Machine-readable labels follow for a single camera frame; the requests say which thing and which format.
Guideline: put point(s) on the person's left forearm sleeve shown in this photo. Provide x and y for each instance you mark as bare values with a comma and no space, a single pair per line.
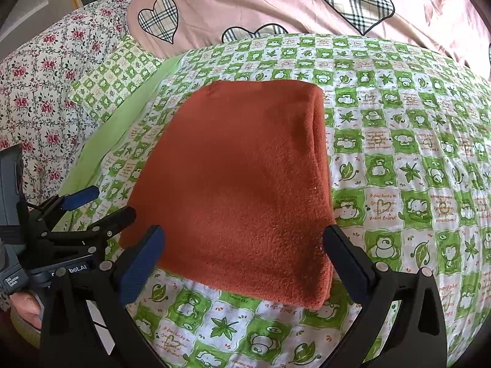
29,333

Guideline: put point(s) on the person's left hand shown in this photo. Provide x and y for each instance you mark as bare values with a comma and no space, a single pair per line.
28,308

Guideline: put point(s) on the small green checkered pillow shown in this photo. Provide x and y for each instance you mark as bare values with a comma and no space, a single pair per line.
102,90

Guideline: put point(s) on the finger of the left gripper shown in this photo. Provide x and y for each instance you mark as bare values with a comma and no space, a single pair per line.
107,227
53,209

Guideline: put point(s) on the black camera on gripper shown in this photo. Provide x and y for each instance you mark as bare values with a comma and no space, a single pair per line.
14,210

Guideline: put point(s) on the floral pink white quilt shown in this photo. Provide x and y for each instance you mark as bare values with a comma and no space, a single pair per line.
36,79

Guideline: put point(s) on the rust orange knit sweater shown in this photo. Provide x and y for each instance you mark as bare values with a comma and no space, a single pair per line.
239,183

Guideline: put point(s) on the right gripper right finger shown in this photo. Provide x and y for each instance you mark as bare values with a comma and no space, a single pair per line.
418,336

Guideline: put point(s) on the pink heart patterned duvet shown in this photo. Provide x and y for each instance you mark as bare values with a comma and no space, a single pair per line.
454,27

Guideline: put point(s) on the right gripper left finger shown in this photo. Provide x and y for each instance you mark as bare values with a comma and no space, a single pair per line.
86,323

